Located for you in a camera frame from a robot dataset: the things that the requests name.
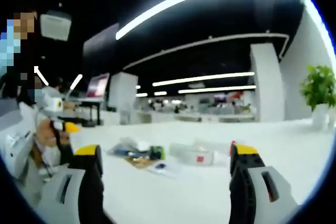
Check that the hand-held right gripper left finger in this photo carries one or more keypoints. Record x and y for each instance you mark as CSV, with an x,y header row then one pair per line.
x,y
88,182

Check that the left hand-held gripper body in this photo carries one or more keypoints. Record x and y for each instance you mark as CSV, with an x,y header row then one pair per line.
x,y
51,106

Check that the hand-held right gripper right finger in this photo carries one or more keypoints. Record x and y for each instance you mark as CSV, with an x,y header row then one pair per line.
x,y
244,182

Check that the clear bag of skincare products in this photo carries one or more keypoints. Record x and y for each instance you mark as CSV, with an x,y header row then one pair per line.
x,y
128,145

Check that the clear plastic bag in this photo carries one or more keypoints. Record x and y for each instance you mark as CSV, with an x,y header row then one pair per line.
x,y
194,153

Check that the green skincare bottle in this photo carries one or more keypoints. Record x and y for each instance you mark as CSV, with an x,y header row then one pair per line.
x,y
157,152

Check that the person's left hand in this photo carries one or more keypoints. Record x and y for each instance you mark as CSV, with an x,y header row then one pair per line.
x,y
44,134

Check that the black-legged office desk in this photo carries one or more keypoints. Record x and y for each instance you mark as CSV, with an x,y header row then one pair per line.
x,y
88,104

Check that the slanted ceiling light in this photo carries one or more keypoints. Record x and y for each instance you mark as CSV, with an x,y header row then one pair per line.
x,y
76,81
40,75

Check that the computer monitor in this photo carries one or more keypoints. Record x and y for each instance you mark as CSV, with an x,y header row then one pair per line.
x,y
98,85

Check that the narrow white pillar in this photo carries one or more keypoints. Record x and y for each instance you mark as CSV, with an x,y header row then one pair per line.
x,y
122,98

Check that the white paper sheet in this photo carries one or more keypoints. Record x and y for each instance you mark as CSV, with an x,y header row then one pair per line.
x,y
165,169

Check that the ceiling air conditioner unit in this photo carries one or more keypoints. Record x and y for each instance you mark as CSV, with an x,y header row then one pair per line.
x,y
55,26

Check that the straight ceiling light strip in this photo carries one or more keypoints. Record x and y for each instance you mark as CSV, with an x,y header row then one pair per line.
x,y
203,78
216,89

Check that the wide white pillar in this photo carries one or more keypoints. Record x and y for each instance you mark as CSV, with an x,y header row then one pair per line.
x,y
266,85

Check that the white plant pot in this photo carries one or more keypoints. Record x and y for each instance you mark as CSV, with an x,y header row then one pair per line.
x,y
321,117

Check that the green potted plant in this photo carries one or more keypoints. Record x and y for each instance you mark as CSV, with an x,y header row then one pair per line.
x,y
319,87

